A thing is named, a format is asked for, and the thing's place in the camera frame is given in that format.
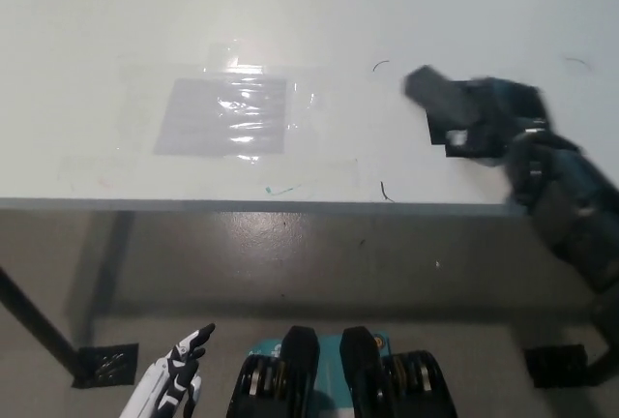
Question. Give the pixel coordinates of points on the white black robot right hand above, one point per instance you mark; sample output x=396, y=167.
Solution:
x=503, y=113

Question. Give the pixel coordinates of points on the black teal robot torso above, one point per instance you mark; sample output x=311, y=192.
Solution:
x=309, y=379

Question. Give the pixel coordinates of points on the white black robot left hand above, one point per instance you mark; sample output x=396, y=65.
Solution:
x=164, y=389

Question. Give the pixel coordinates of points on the black tape spot marking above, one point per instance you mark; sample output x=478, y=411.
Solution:
x=437, y=132

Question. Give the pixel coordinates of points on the grey taped plastic sheet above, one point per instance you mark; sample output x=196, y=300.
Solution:
x=193, y=123

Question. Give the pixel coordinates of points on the dark grey whiteboard eraser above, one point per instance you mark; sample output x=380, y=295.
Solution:
x=435, y=91

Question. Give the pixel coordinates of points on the clear plastic film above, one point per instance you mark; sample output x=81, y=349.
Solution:
x=300, y=103

